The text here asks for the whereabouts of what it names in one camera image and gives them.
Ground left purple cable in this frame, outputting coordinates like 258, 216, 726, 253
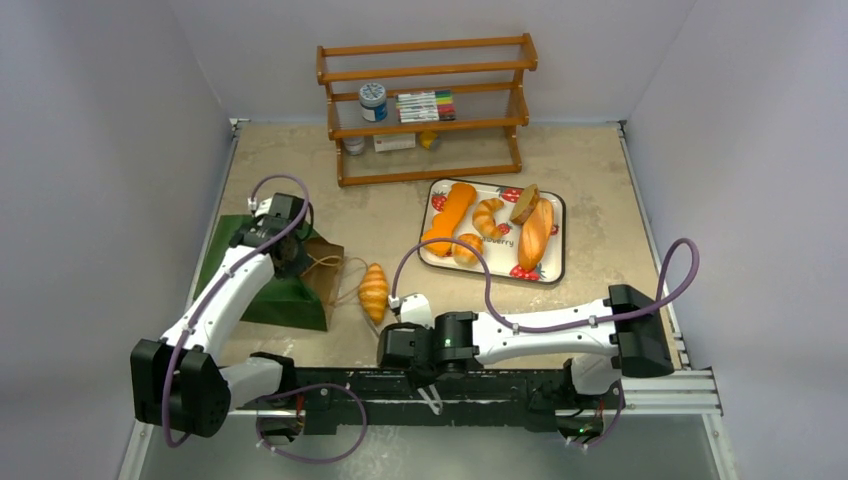
161, 173, 313, 449

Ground orange fake bread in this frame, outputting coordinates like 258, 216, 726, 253
420, 182, 477, 241

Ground round fake bun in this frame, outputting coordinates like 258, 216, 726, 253
451, 233, 484, 268

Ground strawberry print white tray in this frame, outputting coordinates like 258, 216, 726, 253
417, 178, 567, 285

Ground small jar lower shelf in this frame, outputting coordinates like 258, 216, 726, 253
342, 136, 366, 155

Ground fake bread slice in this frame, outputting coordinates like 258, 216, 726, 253
510, 184, 540, 225

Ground fake croissant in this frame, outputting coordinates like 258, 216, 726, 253
472, 198, 504, 240
357, 263, 389, 326

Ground metal tongs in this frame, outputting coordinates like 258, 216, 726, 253
417, 384, 444, 416

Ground white small box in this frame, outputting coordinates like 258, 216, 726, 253
373, 133, 417, 153

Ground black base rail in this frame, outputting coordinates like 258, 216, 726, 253
245, 367, 622, 436

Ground yellow small cube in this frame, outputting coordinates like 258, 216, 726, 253
419, 131, 440, 150

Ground wooden shelf rack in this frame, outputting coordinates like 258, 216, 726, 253
315, 32, 539, 187

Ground coloured marker set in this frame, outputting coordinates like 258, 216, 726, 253
395, 89, 456, 124

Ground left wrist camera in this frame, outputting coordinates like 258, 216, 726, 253
248, 197, 273, 217

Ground blue white jar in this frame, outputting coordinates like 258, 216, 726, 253
358, 82, 387, 122

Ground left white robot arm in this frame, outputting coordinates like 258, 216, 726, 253
130, 193, 312, 438

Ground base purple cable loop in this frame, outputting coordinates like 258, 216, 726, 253
254, 382, 368, 465

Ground green brown paper bag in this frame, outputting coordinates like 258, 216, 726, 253
193, 215, 345, 332

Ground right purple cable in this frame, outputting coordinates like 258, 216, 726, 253
389, 237, 701, 334

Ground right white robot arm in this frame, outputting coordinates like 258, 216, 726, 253
376, 284, 675, 407

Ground fake baguette loaf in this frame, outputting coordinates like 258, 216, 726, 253
518, 198, 554, 271

